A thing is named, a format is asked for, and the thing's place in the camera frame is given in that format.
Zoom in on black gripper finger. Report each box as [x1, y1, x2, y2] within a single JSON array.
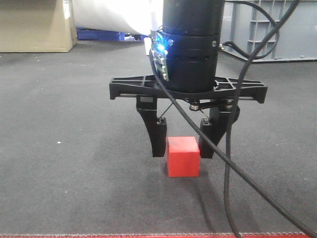
[[199, 100, 240, 159]]

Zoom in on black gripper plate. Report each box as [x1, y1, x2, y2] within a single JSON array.
[[109, 75, 267, 157]]

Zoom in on red magnetic cube block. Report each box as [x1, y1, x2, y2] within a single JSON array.
[[167, 136, 200, 178]]

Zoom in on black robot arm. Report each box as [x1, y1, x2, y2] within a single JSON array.
[[109, 0, 240, 158]]

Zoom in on green circuit board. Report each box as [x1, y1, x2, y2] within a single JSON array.
[[150, 31, 169, 81]]

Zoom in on white foam roll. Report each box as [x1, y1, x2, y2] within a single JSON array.
[[72, 0, 163, 35]]

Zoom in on dark grey table mat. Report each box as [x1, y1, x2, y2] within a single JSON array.
[[0, 41, 317, 235]]

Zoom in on blue plastic pallet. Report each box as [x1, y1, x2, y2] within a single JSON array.
[[76, 27, 147, 41]]

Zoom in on grey plastic crate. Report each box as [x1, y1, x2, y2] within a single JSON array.
[[220, 0, 317, 62]]

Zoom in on beige cardboard box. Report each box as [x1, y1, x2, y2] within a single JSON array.
[[0, 0, 77, 53]]

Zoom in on black cable long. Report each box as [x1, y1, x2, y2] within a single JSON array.
[[149, 53, 317, 238]]

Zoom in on white cable connector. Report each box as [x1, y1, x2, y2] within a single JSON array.
[[144, 37, 152, 56]]

